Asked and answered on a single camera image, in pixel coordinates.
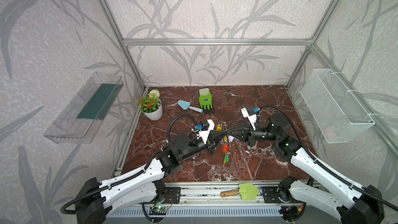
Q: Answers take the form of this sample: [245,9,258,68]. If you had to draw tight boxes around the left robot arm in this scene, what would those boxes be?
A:
[74,131,226,224]

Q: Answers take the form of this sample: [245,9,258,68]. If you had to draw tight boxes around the green black garden glove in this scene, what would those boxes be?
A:
[199,88,214,115]

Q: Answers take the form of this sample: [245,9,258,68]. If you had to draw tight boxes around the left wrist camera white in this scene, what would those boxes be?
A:
[193,119,215,144]

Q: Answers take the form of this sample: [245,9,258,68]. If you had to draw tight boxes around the light blue toy trowel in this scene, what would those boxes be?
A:
[177,100,203,113]

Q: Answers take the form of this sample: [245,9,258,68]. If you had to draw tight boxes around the clear acrylic wall shelf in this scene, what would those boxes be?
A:
[44,72,124,144]

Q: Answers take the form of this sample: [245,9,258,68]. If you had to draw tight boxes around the white wire mesh basket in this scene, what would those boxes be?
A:
[301,68,375,144]

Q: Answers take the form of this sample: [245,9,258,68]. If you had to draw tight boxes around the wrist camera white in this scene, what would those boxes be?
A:
[241,107,260,130]
[193,119,215,144]

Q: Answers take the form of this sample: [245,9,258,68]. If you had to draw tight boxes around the green lit circuit board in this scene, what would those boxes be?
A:
[148,206,171,216]

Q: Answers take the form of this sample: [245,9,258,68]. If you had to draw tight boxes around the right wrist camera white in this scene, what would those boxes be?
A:
[241,107,260,130]

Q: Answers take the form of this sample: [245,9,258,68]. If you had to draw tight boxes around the green toy shovel wooden handle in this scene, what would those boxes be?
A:
[221,183,259,201]

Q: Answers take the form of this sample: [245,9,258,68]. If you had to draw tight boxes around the potted plant white pot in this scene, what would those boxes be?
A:
[136,89,163,121]

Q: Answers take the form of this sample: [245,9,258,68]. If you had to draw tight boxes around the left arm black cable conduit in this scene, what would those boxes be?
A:
[60,113,200,215]

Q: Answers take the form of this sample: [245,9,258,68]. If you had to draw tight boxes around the large metal key ring plate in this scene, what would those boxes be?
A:
[221,135,233,164]

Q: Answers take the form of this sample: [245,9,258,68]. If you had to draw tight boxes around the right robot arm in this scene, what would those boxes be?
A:
[229,108,385,224]

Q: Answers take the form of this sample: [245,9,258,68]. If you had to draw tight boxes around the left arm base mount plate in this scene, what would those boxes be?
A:
[163,187,181,205]

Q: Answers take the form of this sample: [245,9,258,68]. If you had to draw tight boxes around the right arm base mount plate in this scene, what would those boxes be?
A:
[259,186,281,204]

